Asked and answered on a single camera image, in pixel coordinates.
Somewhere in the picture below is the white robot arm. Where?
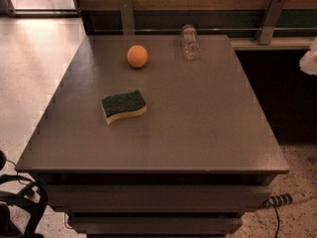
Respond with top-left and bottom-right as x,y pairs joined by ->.
299,38 -> 317,75

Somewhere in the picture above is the brown drawer cabinet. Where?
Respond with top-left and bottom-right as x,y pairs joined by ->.
17,36 -> 288,238

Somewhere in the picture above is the green and yellow sponge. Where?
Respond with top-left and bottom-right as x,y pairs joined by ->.
101,89 -> 148,125

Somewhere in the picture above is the orange ball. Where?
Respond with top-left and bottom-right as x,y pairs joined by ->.
127,45 -> 149,68

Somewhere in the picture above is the white power strip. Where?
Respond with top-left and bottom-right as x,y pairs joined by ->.
262,192 -> 310,208

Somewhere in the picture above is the left metal bracket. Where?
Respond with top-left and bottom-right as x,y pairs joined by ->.
119,0 -> 135,35

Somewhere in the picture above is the metal bracket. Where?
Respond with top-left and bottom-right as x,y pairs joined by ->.
119,0 -> 135,35
256,0 -> 286,46

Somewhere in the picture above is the right metal bracket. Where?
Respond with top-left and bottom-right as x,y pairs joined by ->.
256,0 -> 286,46

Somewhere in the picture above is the black power cable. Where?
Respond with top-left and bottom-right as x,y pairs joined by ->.
262,198 -> 281,238

